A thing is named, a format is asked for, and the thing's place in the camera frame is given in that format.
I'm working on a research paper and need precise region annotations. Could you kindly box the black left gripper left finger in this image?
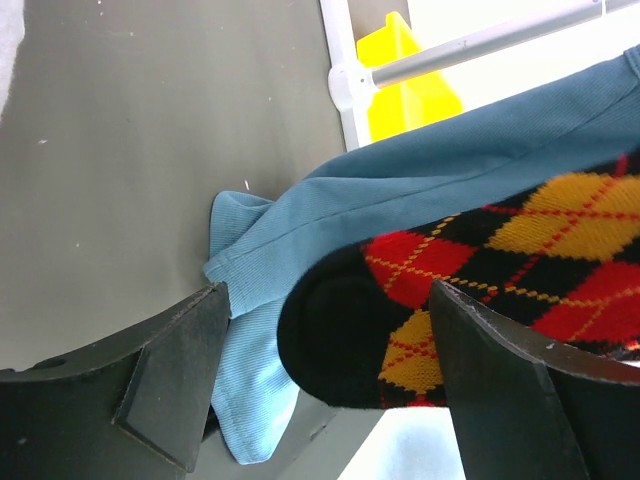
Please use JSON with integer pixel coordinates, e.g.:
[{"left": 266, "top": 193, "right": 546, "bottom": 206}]
[{"left": 1, "top": 283, "right": 230, "bottom": 479}]

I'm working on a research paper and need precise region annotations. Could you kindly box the white sock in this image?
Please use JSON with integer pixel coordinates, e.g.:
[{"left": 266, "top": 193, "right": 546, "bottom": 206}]
[{"left": 0, "top": 0, "right": 25, "bottom": 112}]

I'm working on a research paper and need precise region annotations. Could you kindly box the argyle sock red yellow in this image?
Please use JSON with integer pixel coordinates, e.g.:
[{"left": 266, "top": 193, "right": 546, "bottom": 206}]
[{"left": 277, "top": 152, "right": 639, "bottom": 409}]

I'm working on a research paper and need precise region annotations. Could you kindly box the white metal drying rack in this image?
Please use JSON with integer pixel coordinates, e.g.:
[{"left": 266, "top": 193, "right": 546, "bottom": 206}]
[{"left": 320, "top": 0, "right": 637, "bottom": 151}]

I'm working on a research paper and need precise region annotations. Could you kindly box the yellow plastic bin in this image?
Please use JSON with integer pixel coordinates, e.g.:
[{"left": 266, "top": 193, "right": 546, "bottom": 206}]
[{"left": 356, "top": 11, "right": 464, "bottom": 142}]

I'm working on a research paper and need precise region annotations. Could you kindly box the teal blue sock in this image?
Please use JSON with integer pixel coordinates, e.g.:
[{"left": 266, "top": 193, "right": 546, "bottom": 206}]
[{"left": 203, "top": 47, "right": 639, "bottom": 465}]

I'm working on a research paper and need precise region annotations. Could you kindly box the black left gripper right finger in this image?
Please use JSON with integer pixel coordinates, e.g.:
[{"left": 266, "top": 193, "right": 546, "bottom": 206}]
[{"left": 429, "top": 282, "right": 639, "bottom": 479}]

